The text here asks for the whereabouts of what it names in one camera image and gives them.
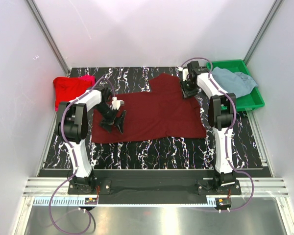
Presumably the light blue t-shirt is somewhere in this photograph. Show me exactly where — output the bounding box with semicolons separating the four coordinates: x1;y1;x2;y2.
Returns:
212;67;258;98

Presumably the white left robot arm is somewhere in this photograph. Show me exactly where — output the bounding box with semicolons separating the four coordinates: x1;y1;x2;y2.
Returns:
55;88;126;194

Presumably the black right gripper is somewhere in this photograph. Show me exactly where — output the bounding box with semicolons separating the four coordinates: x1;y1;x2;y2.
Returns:
178;78;198;100

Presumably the folded pink t-shirt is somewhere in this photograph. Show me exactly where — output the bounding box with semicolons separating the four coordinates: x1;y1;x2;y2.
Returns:
54;75;97;112

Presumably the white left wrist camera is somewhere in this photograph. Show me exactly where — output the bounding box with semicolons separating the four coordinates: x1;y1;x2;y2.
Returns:
111;96;124;110

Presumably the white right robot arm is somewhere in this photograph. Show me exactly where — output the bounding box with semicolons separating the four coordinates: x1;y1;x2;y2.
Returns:
180;61;236;194

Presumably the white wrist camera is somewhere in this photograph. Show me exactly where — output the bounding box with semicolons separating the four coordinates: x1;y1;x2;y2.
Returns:
111;96;124;110
178;67;189;81

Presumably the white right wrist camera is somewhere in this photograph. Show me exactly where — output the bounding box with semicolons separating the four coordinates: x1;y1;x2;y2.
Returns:
178;67;189;81

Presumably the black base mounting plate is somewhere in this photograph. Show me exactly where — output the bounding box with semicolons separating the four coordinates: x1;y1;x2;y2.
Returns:
68;178;242;196

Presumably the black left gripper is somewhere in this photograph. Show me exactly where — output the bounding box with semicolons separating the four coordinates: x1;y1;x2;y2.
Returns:
95;103;126;134

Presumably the dark red t-shirt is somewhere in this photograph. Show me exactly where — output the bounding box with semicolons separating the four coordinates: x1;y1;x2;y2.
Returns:
91;73;206;144

